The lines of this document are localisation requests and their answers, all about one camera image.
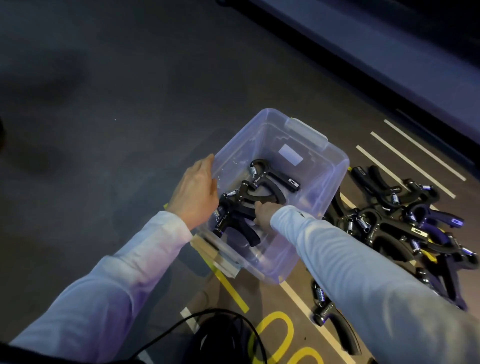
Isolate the person's right hand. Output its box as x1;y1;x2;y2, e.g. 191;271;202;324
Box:
253;200;288;235

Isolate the person's left hand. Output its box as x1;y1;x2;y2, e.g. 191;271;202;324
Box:
165;153;221;231

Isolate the black hand grip strengthener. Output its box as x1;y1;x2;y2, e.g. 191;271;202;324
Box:
219;180;288;212
211;199;263;248
310;280;363;357
248;159;302;194

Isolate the clear plastic storage bin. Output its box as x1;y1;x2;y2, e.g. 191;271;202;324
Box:
190;108;350;286

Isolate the person's right forearm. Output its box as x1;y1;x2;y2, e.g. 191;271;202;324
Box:
270;205;480;364

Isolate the person's left forearm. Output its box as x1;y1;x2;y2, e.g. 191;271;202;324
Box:
9;211;194;364

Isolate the white label sticker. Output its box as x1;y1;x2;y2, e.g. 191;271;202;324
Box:
278;143;304;166

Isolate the pile of black hand grippers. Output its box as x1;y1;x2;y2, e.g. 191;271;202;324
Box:
323;165;480;312

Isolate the black cable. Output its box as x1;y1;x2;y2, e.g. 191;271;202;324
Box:
127;308;269;364

